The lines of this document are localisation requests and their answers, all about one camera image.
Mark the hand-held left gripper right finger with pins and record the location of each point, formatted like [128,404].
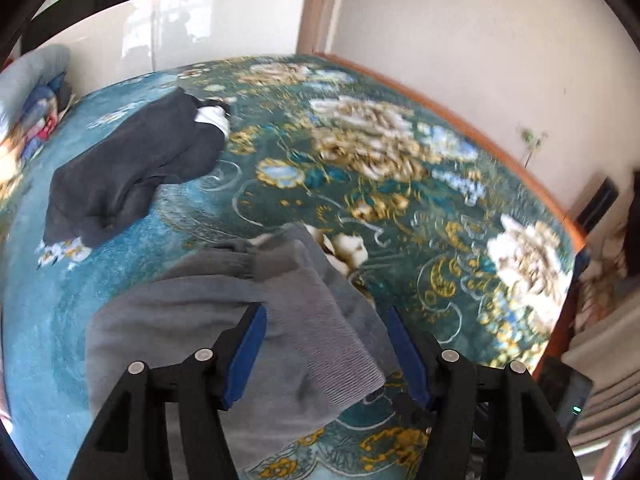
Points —
[407,355]

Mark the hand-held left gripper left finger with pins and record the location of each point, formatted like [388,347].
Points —
[248,355]

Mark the grey sweater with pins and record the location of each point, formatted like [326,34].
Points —
[300,320]

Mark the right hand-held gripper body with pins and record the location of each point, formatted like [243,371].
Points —
[567,395]

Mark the teal floral blanket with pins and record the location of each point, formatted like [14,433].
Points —
[350,170]

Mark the dark navy garment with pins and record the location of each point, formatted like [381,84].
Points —
[135,165]

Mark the colourful printed quilt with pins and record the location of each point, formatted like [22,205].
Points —
[35,115]

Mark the grey pillow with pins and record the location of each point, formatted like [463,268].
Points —
[27,77]

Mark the wooden bed frame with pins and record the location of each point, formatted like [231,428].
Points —
[480,125]

